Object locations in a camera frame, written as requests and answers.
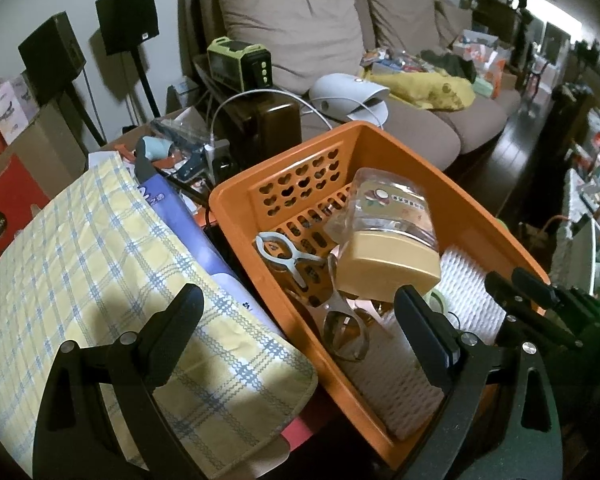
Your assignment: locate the yellow plaid tablecloth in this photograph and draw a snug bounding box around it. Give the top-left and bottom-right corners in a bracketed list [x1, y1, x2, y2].
[0, 152, 320, 480]

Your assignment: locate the yellow cloth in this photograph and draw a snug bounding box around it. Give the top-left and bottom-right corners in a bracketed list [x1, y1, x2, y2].
[367, 72, 476, 111]

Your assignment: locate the orange plastic basket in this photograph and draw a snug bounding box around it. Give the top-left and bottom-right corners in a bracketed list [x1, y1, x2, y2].
[208, 121, 551, 471]

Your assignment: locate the brown sofa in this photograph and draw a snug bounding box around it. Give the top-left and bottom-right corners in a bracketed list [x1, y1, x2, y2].
[177, 0, 523, 173]

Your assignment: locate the black speaker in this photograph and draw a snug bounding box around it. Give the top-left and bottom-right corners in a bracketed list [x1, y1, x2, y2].
[95, 0, 160, 56]
[18, 11, 87, 81]

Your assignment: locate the open cardboard carton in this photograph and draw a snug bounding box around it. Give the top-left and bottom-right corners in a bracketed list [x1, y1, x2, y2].
[100, 110, 231, 196]

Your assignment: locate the white shelf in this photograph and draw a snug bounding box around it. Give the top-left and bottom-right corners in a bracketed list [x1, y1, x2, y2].
[565, 160, 600, 291]

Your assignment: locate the white tissue pack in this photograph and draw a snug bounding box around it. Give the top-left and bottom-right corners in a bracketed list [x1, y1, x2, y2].
[0, 72, 38, 143]

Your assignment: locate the pile of colourful packages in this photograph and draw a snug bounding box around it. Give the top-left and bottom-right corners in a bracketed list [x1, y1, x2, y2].
[360, 30, 516, 101]

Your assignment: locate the pale blue clothes clip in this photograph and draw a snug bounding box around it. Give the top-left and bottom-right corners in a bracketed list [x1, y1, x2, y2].
[252, 231, 331, 291]

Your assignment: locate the green portable radio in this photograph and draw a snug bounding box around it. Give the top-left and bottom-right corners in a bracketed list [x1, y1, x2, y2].
[206, 36, 273, 88]

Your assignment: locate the large brown sofa cushion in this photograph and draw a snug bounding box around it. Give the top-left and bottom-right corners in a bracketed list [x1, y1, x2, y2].
[212, 0, 366, 91]

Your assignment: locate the large cardboard box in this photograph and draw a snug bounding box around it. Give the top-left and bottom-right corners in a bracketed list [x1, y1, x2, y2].
[0, 105, 88, 196]

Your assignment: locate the clear jar with tan lid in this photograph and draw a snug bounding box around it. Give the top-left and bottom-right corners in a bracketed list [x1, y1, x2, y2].
[324, 167, 442, 298]

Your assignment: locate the red gift box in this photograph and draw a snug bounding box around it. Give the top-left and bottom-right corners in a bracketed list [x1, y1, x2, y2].
[0, 152, 51, 266]

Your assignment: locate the white cable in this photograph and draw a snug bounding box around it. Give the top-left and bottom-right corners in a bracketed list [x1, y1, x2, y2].
[210, 89, 361, 151]

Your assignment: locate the bright window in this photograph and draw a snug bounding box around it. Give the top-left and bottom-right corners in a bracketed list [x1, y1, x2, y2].
[507, 0, 586, 36]

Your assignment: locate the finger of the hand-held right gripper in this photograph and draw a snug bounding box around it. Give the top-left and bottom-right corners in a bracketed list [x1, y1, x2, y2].
[511, 267, 600, 321]
[485, 271, 583, 351]

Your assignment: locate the white foam net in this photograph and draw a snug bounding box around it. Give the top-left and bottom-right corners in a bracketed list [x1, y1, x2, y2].
[337, 245, 506, 438]

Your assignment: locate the purple package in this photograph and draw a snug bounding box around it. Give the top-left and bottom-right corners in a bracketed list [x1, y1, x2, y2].
[136, 157, 281, 331]

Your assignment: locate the white curved device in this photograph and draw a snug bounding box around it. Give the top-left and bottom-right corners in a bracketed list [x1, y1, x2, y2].
[308, 74, 391, 126]

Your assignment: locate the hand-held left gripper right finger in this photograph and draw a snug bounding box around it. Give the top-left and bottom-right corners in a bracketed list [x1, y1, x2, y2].
[394, 285, 563, 480]

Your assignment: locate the pale blue plastic tube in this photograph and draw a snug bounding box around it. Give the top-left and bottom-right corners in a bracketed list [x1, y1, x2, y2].
[137, 137, 173, 161]

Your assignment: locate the dark brown appliance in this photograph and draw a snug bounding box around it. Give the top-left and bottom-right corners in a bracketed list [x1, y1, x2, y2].
[227, 95, 303, 171]

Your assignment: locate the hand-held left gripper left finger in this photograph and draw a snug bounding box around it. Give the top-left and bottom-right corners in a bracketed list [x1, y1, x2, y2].
[32, 283, 206, 480]

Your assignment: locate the dark wooden cabinet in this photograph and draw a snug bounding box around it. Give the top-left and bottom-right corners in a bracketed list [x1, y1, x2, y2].
[472, 0, 531, 41]

